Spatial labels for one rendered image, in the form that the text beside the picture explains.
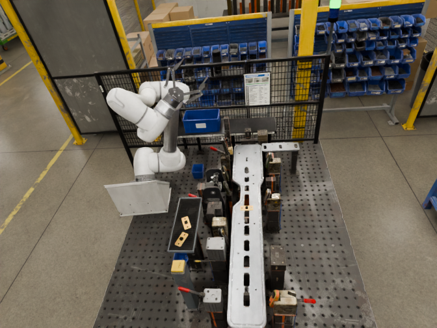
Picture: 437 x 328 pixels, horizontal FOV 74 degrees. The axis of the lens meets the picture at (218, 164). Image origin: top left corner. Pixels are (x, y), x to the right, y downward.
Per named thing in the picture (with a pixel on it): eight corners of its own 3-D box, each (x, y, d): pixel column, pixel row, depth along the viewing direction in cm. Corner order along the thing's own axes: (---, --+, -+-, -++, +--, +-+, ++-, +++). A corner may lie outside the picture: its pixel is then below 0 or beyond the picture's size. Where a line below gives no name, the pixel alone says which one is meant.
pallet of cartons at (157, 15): (194, 72, 592) (184, 17, 523) (157, 74, 605) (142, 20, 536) (203, 49, 680) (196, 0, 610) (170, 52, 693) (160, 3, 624)
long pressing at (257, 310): (272, 329, 133) (272, 328, 132) (224, 327, 136) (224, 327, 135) (261, 144, 235) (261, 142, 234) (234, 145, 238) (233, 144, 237)
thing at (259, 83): (270, 105, 249) (271, 71, 228) (244, 107, 252) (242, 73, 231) (270, 104, 250) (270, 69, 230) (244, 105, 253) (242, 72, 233)
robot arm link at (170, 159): (156, 163, 240) (183, 161, 246) (158, 176, 228) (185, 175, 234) (157, 76, 189) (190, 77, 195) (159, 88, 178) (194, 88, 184)
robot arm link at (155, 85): (138, 84, 174) (161, 84, 178) (137, 77, 189) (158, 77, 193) (139, 105, 181) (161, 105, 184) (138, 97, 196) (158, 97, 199)
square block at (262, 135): (267, 167, 256) (267, 135, 232) (258, 168, 257) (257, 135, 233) (266, 161, 262) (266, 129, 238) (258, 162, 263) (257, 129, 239)
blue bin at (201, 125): (219, 131, 248) (217, 119, 239) (185, 133, 252) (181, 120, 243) (220, 121, 260) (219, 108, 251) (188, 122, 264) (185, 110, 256)
